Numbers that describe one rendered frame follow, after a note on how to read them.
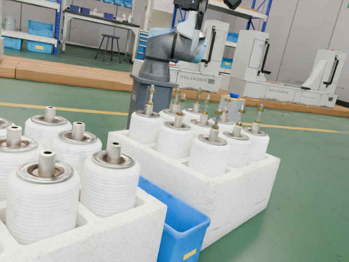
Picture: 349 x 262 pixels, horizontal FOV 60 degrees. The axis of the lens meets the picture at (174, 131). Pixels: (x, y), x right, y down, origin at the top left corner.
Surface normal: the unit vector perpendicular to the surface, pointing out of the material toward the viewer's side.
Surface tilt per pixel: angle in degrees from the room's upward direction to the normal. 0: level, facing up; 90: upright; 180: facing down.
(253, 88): 90
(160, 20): 90
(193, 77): 90
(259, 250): 0
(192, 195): 90
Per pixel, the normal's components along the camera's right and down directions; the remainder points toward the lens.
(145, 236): 0.72, 0.31
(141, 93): -0.36, 0.18
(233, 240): 0.18, -0.95
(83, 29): 0.39, 0.31
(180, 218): -0.66, 0.04
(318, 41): -0.90, -0.06
